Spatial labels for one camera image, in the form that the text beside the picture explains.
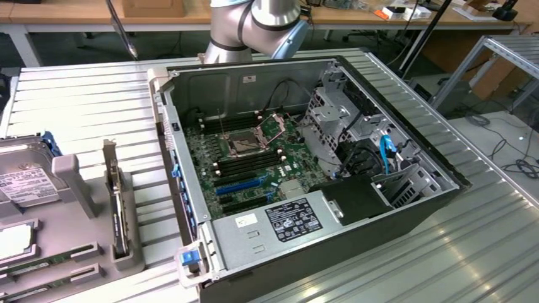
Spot CPU socket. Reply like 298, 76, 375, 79
226, 128, 274, 158

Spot green motherboard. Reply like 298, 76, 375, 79
183, 107, 334, 222

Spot metal socket cover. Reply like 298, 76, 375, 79
255, 112, 290, 143

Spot long black expansion slot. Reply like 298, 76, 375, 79
222, 195, 270, 211
214, 175, 262, 187

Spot silver chipset heatsink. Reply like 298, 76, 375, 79
278, 180, 307, 199

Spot blue expansion slot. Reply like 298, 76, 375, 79
215, 181, 262, 194

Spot thin metal locking lever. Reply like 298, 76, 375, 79
216, 108, 231, 141

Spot silver metal drive cage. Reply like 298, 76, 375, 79
300, 85, 371, 165

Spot black plastic cover box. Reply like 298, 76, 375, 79
319, 175, 395, 227

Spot silver power supply unit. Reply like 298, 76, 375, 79
210, 191, 348, 272

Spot silver slotted disk bay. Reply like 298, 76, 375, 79
370, 165, 442, 211

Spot black grey PC case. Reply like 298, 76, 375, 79
146, 55, 473, 303

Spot graphics card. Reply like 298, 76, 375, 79
102, 138, 132, 256

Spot black office chair base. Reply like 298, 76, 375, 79
342, 30, 389, 45

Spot grey parts rack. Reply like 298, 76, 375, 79
0, 135, 147, 303

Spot black tripod pole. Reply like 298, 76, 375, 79
398, 0, 454, 73

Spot large brown cardboard box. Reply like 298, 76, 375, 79
470, 56, 531, 100

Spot white paper stack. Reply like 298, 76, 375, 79
453, 6, 498, 21

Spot silver CPU chip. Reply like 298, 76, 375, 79
0, 224, 35, 261

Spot black desk device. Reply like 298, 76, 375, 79
493, 0, 519, 21

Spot black looped wire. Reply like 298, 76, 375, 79
266, 78, 311, 114

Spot black wire bundle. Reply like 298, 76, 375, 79
336, 141, 383, 179

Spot blue data wire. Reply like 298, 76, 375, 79
378, 134, 399, 176

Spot black wire with connector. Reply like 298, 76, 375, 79
395, 138, 425, 168

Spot wooden desk white frame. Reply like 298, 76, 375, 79
0, 0, 211, 67
310, 4, 531, 35

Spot grey hanging cable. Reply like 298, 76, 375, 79
104, 0, 140, 61

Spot hard disk with blue bracket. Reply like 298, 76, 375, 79
0, 131, 64, 208

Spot black floor cables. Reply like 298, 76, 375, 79
463, 113, 539, 181

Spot aluminium frame table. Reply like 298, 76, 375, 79
431, 34, 539, 114

